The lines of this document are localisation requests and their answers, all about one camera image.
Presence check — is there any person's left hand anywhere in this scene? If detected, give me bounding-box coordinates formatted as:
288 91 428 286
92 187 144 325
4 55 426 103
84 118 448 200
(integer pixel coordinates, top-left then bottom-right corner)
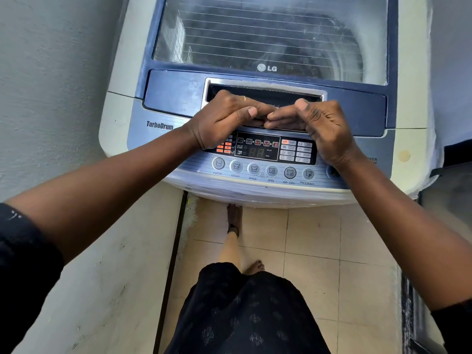
188 89 277 151

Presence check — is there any person's right hand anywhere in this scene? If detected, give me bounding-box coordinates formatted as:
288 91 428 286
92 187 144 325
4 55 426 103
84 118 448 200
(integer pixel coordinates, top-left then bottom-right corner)
264 98 360 170

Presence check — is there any glass washing machine lid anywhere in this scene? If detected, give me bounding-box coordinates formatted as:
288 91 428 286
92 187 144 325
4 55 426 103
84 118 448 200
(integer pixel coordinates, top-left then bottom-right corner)
134 0 399 138

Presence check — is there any white top-load washing machine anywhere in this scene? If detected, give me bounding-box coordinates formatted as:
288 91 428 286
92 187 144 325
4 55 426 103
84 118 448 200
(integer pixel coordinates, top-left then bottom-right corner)
98 0 443 209

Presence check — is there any person's right forearm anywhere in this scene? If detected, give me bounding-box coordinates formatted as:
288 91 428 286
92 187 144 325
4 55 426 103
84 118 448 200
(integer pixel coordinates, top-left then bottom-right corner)
335 147 472 310

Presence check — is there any person's left forearm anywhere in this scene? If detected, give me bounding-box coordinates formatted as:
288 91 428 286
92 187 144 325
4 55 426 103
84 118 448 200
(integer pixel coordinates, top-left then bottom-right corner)
5 125 202 264

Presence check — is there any person's left foot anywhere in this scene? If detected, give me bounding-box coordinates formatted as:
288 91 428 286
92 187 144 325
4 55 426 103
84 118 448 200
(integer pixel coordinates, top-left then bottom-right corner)
227 204 244 238

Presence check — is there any person's foot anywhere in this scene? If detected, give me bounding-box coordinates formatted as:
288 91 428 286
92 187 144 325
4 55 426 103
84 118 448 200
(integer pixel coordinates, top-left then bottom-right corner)
244 260 266 276
227 204 244 238

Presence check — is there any person's right foot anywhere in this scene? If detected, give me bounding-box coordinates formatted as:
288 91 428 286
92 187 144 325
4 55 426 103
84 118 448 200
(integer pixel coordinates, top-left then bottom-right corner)
244 260 266 276

